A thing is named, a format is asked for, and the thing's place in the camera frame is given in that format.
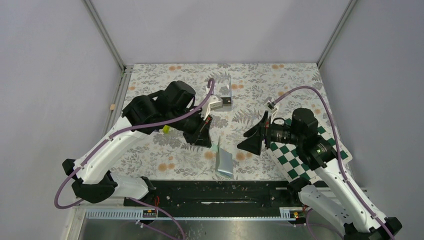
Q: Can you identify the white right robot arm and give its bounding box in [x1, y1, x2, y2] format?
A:
[237, 108, 403, 240]

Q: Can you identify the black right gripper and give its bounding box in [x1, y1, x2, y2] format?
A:
[237, 110, 303, 155]

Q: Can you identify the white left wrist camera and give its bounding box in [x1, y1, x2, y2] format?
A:
[200, 94, 223, 120]

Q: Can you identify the dark credit card stack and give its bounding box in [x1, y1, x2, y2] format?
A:
[221, 97, 232, 108]

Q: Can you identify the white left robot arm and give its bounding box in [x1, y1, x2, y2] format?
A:
[62, 78, 215, 206]

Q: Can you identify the clear card box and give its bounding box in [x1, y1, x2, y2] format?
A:
[211, 72, 233, 112]

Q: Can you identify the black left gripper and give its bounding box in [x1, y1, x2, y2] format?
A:
[168, 107, 214, 148]

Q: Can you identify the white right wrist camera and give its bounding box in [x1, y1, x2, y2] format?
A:
[265, 101, 278, 115]

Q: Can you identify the green card holder wallet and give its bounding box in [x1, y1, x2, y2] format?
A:
[212, 137, 234, 179]

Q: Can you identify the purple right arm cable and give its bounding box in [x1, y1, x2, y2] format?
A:
[271, 85, 397, 240]

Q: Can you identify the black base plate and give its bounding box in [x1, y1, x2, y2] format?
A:
[141, 180, 304, 219]

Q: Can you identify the green white checkerboard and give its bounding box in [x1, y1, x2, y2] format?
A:
[263, 108, 352, 183]

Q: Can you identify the floral patterned table mat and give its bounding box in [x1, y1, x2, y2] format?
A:
[111, 63, 333, 181]

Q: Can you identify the purple white green block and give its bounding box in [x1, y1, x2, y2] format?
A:
[162, 125, 171, 134]

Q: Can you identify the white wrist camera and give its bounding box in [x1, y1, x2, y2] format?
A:
[200, 94, 223, 120]
[265, 101, 278, 115]

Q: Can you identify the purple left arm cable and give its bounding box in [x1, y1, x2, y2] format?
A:
[53, 78, 216, 240]

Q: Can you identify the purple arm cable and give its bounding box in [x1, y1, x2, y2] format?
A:
[271, 85, 397, 240]
[53, 78, 216, 240]

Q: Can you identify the aluminium frame rail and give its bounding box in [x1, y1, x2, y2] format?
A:
[72, 64, 133, 240]

